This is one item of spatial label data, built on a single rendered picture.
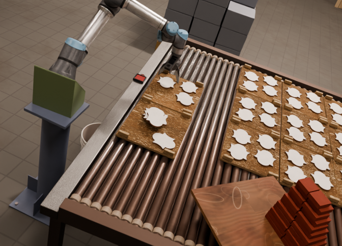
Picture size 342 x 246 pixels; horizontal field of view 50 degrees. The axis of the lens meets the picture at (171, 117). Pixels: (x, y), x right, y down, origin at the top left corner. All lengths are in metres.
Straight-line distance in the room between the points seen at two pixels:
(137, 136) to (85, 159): 0.33
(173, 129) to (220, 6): 2.72
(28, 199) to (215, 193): 1.54
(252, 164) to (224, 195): 0.47
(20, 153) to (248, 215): 2.02
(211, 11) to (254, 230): 3.39
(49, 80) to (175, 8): 2.89
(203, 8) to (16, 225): 3.22
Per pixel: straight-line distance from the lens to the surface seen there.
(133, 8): 2.27
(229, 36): 4.79
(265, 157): 2.28
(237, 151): 2.22
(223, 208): 1.73
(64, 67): 2.10
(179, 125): 2.23
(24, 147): 3.25
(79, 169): 1.86
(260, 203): 1.85
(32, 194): 2.91
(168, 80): 2.60
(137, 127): 2.12
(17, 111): 3.60
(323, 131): 2.81
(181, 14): 4.76
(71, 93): 2.10
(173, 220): 1.76
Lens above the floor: 2.27
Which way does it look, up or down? 36 degrees down
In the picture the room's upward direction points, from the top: 19 degrees clockwise
